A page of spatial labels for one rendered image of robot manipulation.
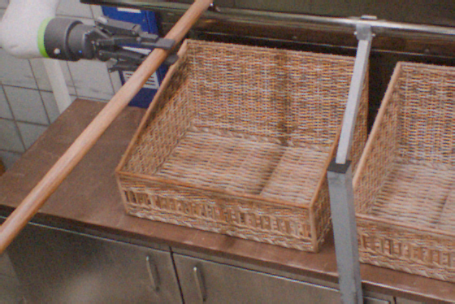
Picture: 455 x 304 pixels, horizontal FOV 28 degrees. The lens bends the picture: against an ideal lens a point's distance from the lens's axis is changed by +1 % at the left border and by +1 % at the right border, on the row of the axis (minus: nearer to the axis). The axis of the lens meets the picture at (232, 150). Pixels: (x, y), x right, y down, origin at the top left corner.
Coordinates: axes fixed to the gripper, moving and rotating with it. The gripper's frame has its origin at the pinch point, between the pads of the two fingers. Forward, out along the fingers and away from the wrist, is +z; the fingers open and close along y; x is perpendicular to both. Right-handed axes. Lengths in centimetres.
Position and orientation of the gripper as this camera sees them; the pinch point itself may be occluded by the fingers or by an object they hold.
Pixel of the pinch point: (160, 50)
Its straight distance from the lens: 191.2
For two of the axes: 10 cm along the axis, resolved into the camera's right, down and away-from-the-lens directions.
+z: 9.1, 1.4, -4.0
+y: 1.4, 7.9, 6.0
